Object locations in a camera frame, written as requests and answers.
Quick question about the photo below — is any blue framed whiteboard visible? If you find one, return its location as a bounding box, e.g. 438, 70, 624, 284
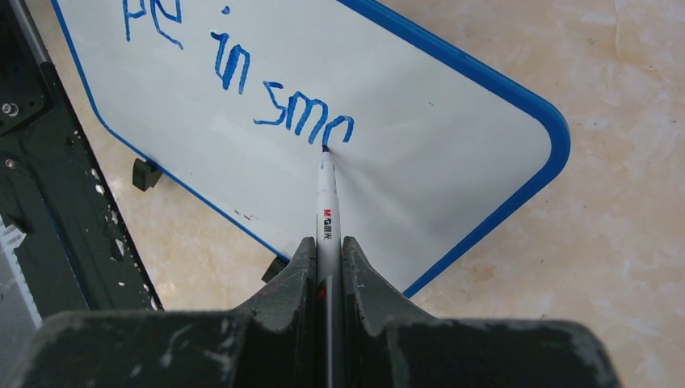
53, 1, 571, 296

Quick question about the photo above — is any black whiteboard foot clip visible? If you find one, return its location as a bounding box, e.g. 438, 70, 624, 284
132, 158, 163, 192
261, 256, 289, 284

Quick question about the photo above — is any blue white marker pen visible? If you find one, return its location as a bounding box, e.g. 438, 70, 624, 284
316, 145, 345, 387

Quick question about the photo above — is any white cable duct rail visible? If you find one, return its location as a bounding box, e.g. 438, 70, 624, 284
1, 220, 43, 329

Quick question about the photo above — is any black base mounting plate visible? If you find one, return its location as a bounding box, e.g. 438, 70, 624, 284
1, 1, 162, 318

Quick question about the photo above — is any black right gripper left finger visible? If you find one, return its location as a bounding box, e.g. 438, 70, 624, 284
6, 237, 317, 387

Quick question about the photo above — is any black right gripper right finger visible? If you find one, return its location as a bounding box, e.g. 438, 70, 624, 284
342, 237, 621, 387

